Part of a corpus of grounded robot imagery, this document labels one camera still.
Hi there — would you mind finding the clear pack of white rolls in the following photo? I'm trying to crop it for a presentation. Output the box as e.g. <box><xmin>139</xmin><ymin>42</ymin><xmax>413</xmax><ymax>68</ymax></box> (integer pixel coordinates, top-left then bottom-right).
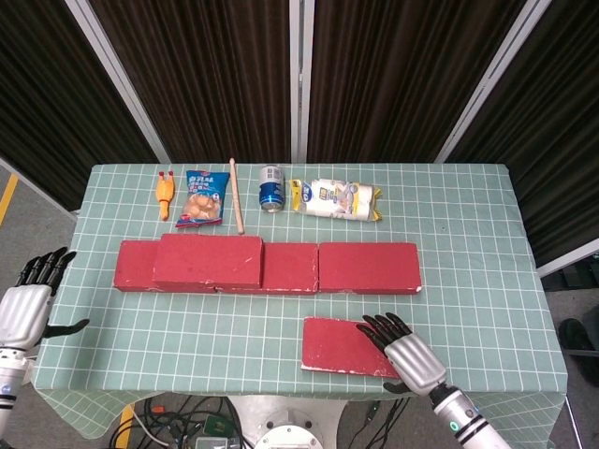
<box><xmin>288</xmin><ymin>177</ymin><xmax>384</xmax><ymax>223</ymax></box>

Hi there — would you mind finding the black shoe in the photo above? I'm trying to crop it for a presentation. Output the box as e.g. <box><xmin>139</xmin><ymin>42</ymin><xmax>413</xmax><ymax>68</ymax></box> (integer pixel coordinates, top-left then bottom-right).
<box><xmin>559</xmin><ymin>317</ymin><xmax>599</xmax><ymax>359</ymax></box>

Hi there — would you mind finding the blue snack bag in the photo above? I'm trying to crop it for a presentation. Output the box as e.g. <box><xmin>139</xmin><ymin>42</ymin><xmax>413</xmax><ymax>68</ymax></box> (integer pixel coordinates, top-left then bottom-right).
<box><xmin>175</xmin><ymin>169</ymin><xmax>231</xmax><ymax>229</ymax></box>

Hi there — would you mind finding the dark brown curtain panel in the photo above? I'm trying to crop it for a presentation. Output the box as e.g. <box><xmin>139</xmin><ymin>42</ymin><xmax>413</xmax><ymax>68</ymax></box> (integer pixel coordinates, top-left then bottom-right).
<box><xmin>0</xmin><ymin>0</ymin><xmax>158</xmax><ymax>211</ymax></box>
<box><xmin>306</xmin><ymin>0</ymin><xmax>530</xmax><ymax>164</ymax></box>
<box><xmin>88</xmin><ymin>0</ymin><xmax>300</xmax><ymax>164</ymax></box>
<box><xmin>446</xmin><ymin>0</ymin><xmax>599</xmax><ymax>268</ymax></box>

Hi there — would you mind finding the green checked tablecloth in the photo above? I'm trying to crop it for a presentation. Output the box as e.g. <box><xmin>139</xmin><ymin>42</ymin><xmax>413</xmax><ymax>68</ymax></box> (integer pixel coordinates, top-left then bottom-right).
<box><xmin>30</xmin><ymin>163</ymin><xmax>570</xmax><ymax>449</ymax></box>

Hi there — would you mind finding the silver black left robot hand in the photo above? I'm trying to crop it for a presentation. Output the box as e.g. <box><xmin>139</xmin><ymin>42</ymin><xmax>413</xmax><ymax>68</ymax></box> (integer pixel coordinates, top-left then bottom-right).
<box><xmin>0</xmin><ymin>246</ymin><xmax>90</xmax><ymax>350</ymax></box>

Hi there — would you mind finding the black floor cable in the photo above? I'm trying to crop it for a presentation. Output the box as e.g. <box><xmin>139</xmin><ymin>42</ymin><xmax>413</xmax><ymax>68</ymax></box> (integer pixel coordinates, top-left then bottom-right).
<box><xmin>359</xmin><ymin>399</ymin><xmax>413</xmax><ymax>443</ymax></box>

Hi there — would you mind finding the blue soda can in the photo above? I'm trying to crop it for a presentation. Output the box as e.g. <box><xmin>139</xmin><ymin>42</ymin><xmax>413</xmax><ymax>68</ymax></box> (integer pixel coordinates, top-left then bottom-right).
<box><xmin>258</xmin><ymin>164</ymin><xmax>286</xmax><ymax>214</ymax></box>

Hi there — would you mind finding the white partition frame post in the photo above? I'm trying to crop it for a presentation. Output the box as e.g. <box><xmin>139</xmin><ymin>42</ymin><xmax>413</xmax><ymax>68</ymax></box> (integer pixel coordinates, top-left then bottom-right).
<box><xmin>65</xmin><ymin>0</ymin><xmax>172</xmax><ymax>165</ymax></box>
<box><xmin>288</xmin><ymin>0</ymin><xmax>314</xmax><ymax>164</ymax></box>
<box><xmin>434</xmin><ymin>0</ymin><xmax>553</xmax><ymax>164</ymax></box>

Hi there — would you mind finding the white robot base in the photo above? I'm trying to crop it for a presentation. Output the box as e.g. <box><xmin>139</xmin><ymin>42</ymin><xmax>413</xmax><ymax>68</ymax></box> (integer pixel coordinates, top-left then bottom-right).
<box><xmin>226</xmin><ymin>395</ymin><xmax>347</xmax><ymax>449</ymax></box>

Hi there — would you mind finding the wooden stick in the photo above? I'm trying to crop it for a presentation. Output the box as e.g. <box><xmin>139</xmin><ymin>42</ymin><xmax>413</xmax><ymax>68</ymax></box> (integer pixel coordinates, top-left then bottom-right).
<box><xmin>228</xmin><ymin>158</ymin><xmax>245</xmax><ymax>235</ymax></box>

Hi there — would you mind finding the white floor cable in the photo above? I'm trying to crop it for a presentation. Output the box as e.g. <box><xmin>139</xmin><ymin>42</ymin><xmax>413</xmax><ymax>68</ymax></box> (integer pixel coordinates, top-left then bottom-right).
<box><xmin>133</xmin><ymin>409</ymin><xmax>188</xmax><ymax>445</ymax></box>

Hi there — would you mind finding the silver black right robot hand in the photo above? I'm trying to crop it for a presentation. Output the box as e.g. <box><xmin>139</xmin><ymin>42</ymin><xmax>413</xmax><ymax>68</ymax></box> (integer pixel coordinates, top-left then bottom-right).
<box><xmin>356</xmin><ymin>311</ymin><xmax>448</xmax><ymax>397</ymax></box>

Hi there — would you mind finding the yellow floor tape strip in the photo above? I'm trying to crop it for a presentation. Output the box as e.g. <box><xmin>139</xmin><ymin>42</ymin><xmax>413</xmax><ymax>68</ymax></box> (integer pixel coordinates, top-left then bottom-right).
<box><xmin>0</xmin><ymin>173</ymin><xmax>20</xmax><ymax>226</ymax></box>
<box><xmin>113</xmin><ymin>404</ymin><xmax>137</xmax><ymax>449</ymax></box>

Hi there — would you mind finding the yellow rubber chicken toy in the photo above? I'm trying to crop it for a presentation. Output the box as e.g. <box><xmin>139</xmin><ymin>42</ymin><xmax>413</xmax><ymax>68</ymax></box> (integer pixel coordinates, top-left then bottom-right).
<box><xmin>155</xmin><ymin>170</ymin><xmax>178</xmax><ymax>222</ymax></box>

